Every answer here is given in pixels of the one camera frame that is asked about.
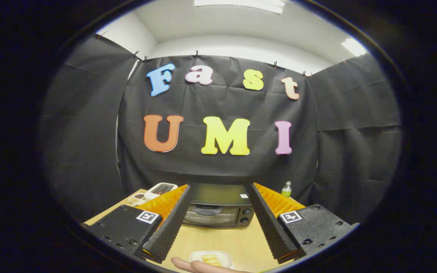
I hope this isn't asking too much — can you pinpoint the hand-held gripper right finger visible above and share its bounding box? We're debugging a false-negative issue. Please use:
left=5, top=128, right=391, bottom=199
left=245, top=182, right=360, bottom=265

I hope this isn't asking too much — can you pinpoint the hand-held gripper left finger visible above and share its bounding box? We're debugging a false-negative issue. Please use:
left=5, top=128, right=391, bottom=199
left=82, top=184, right=192, bottom=264

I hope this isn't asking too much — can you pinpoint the black toaster oven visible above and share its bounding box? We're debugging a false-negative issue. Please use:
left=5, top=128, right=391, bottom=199
left=182, top=183, right=255, bottom=228

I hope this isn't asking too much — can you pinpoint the white pop-up toaster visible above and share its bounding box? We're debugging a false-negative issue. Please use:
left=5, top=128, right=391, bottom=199
left=144, top=182, right=178, bottom=201

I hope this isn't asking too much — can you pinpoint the white oval plate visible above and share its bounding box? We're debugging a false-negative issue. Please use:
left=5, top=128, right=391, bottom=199
left=189, top=250, right=234, bottom=270

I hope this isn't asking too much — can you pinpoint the small ceiling light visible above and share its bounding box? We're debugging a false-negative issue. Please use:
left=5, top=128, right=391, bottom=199
left=341, top=38, right=367, bottom=57

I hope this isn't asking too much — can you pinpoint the long ceiling light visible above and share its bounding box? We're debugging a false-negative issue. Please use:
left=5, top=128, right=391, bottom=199
left=193, top=0, right=286, bottom=15

